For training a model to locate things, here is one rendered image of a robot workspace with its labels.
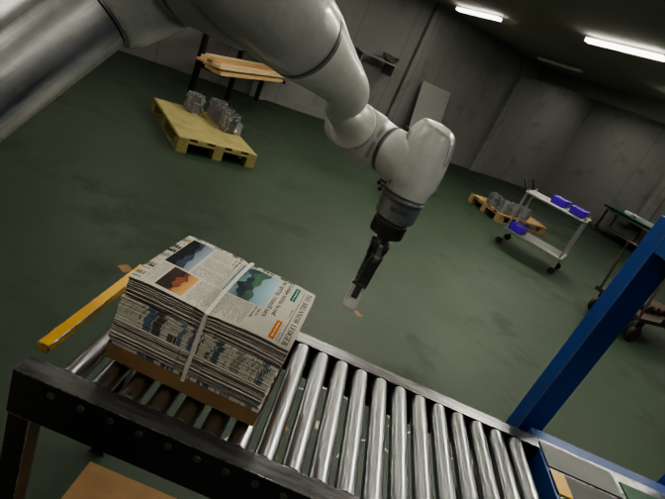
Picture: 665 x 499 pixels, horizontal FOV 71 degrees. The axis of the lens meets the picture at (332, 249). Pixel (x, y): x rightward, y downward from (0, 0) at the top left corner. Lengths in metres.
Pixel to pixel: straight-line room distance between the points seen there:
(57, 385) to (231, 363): 0.35
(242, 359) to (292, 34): 0.72
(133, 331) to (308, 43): 0.79
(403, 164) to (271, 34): 0.51
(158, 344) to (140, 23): 0.71
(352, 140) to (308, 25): 0.48
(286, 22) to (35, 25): 0.24
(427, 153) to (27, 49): 0.65
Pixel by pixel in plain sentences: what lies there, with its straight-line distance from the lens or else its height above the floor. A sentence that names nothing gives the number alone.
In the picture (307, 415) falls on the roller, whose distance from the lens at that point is 1.24.
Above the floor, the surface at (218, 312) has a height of 1.03.
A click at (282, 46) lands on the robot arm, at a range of 0.51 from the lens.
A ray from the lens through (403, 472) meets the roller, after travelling 1.26.
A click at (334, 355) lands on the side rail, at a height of 0.80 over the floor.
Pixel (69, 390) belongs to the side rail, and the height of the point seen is 0.80.
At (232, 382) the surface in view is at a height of 0.90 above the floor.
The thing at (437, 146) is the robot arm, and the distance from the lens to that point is 0.93.
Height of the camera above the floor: 1.62
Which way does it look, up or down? 22 degrees down
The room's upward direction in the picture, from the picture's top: 25 degrees clockwise
